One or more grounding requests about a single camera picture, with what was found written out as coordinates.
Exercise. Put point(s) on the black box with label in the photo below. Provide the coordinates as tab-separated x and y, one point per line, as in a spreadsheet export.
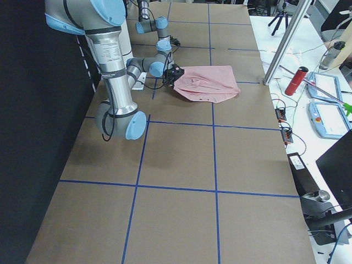
304	182

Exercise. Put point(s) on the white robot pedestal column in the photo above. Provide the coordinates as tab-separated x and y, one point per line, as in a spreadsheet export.
127	53

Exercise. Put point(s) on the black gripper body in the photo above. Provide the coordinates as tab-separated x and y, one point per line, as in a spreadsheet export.
171	80

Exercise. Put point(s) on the grey water bottle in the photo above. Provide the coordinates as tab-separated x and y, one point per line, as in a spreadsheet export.
332	54

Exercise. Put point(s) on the pink Snoopy t-shirt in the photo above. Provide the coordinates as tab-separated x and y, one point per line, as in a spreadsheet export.
213	84

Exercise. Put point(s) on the black monitor stand clamp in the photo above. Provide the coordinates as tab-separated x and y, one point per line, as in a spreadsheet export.
325	223

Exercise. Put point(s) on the orange power connector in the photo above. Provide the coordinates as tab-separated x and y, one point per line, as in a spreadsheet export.
280	114
286	134

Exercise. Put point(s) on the upper orange power connector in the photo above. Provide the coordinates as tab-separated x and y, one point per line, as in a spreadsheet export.
280	114

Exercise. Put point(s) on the red cylindrical bottle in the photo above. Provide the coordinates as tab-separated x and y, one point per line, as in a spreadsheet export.
296	80

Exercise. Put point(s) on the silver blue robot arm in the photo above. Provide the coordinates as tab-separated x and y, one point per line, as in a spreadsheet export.
148	23
103	23

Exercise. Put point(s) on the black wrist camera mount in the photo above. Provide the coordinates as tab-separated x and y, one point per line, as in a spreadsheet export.
174	41
177	67

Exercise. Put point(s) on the black monitor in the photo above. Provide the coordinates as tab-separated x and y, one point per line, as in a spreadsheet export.
335	168

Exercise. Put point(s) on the blue teach pendant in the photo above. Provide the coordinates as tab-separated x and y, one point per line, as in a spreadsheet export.
328	83
329	120

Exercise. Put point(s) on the black camera tripod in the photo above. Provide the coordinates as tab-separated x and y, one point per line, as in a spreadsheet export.
279	17

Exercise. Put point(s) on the aluminium frame post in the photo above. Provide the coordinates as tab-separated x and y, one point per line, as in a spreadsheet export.
286	40

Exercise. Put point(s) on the upper blue teach pendant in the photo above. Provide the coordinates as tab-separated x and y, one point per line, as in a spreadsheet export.
328	83

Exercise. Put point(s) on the lower orange power connector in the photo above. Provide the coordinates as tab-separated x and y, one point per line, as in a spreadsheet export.
286	134

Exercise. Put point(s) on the lower blue teach pendant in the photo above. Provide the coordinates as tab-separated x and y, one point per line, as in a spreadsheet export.
329	120

